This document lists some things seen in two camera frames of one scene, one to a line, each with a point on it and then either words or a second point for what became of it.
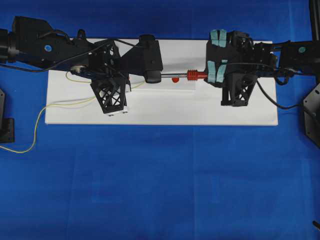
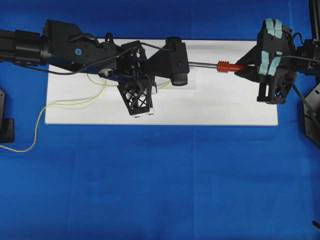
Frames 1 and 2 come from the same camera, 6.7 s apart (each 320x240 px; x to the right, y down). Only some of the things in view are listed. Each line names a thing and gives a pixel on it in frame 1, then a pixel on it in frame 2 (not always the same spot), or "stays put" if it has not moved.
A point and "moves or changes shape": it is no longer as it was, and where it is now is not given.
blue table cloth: [98, 182] stays put
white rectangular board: [71, 98] stays put
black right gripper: [227, 52] -> [274, 55]
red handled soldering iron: [192, 75] moves or changes shape
